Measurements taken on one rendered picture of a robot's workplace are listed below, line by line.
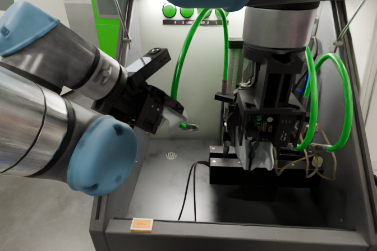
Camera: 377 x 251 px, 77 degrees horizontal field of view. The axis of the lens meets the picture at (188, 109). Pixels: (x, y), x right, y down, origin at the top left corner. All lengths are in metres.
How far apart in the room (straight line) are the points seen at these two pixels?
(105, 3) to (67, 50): 3.17
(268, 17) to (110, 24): 3.33
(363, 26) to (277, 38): 0.57
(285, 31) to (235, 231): 0.50
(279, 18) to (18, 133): 0.24
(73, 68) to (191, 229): 0.46
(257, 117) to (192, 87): 0.68
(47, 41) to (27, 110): 0.16
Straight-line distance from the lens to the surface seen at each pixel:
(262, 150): 0.39
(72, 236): 1.91
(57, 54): 0.35
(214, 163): 0.75
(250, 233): 0.66
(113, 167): 0.24
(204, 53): 0.91
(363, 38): 0.82
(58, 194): 2.21
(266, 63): 0.26
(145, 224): 0.64
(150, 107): 0.44
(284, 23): 0.27
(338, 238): 0.72
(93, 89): 0.38
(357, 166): 0.74
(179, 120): 0.50
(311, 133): 0.59
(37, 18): 0.35
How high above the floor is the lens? 1.49
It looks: 30 degrees down
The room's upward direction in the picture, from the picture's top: straight up
